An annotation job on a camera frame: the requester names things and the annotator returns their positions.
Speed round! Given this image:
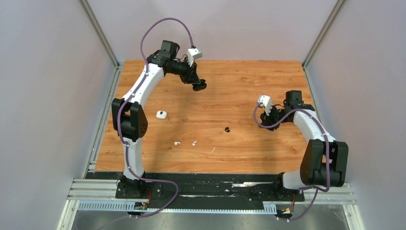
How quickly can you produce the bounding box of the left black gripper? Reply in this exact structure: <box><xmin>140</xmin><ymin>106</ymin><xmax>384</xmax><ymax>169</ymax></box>
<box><xmin>168</xmin><ymin>57</ymin><xmax>201</xmax><ymax>85</ymax></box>

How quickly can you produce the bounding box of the black earbud charging case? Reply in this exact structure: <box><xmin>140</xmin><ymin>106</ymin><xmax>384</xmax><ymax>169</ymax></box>
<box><xmin>192</xmin><ymin>79</ymin><xmax>207</xmax><ymax>92</ymax></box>

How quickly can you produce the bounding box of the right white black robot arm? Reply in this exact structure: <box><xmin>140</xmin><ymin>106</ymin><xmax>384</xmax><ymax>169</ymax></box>
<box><xmin>254</xmin><ymin>90</ymin><xmax>349</xmax><ymax>200</ymax></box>

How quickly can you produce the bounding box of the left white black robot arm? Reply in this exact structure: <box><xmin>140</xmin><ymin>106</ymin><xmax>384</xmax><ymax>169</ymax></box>
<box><xmin>112</xmin><ymin>40</ymin><xmax>207</xmax><ymax>199</ymax></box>

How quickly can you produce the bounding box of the white earbud charging case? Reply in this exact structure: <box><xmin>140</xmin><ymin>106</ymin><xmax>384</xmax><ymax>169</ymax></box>
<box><xmin>156</xmin><ymin>110</ymin><xmax>168</xmax><ymax>120</ymax></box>

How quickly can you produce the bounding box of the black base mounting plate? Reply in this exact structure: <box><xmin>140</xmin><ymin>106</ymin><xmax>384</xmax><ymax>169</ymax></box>
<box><xmin>85</xmin><ymin>172</ymin><xmax>311</xmax><ymax>212</ymax></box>

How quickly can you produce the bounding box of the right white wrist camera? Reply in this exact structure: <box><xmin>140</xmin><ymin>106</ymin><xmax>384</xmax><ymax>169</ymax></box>
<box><xmin>257</xmin><ymin>95</ymin><xmax>274</xmax><ymax>115</ymax></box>

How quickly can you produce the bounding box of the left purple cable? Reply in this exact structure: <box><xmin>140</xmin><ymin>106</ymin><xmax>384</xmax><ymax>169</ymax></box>
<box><xmin>116</xmin><ymin>17</ymin><xmax>180</xmax><ymax>219</ymax></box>

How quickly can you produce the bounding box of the purple cable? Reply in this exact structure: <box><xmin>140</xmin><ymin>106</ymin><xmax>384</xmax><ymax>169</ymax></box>
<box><xmin>253</xmin><ymin>102</ymin><xmax>331</xmax><ymax>222</ymax></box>
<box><xmin>116</xmin><ymin>17</ymin><xmax>180</xmax><ymax>219</ymax></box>

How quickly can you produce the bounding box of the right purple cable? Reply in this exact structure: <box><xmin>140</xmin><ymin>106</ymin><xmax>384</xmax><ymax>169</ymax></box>
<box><xmin>253</xmin><ymin>102</ymin><xmax>331</xmax><ymax>222</ymax></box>

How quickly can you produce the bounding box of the right aluminium corner post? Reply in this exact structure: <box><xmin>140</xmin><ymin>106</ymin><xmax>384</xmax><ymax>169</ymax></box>
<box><xmin>302</xmin><ymin>0</ymin><xmax>347</xmax><ymax>70</ymax></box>

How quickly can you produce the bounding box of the aluminium corner post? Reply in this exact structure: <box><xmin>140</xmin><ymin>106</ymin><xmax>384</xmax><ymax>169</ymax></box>
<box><xmin>78</xmin><ymin>0</ymin><xmax>120</xmax><ymax>69</ymax></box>
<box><xmin>302</xmin><ymin>0</ymin><xmax>347</xmax><ymax>70</ymax></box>

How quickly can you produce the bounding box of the left aluminium corner post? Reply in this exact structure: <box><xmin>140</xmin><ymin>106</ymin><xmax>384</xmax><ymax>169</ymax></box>
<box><xmin>78</xmin><ymin>0</ymin><xmax>120</xmax><ymax>69</ymax></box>

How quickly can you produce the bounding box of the white slotted cable duct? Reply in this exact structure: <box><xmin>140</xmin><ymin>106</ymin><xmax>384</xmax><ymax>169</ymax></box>
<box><xmin>77</xmin><ymin>200</ymin><xmax>277</xmax><ymax>215</ymax></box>

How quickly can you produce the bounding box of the aluminium frame rail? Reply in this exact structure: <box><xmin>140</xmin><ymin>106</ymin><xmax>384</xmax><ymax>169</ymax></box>
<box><xmin>68</xmin><ymin>179</ymin><xmax>357</xmax><ymax>205</ymax></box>

